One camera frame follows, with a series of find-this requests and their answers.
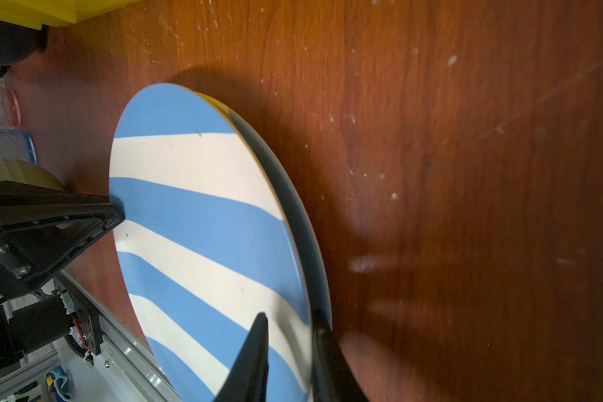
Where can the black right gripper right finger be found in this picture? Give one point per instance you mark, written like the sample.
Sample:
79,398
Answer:
332,378

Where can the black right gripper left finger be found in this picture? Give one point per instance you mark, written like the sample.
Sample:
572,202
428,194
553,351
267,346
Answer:
247,380

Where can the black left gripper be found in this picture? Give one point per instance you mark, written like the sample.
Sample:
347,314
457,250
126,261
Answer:
43,230

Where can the light green bowl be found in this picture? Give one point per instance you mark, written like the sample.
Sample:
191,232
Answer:
28,173

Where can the blue white striped plate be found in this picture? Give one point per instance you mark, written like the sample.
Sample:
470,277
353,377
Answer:
214,234

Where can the yellow plastic bin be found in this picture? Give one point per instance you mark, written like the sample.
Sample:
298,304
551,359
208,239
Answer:
55,13

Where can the blue translucent cup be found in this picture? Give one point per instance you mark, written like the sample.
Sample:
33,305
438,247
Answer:
17,145

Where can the dark blue ceramic bowl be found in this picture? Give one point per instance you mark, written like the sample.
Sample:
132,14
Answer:
17,43

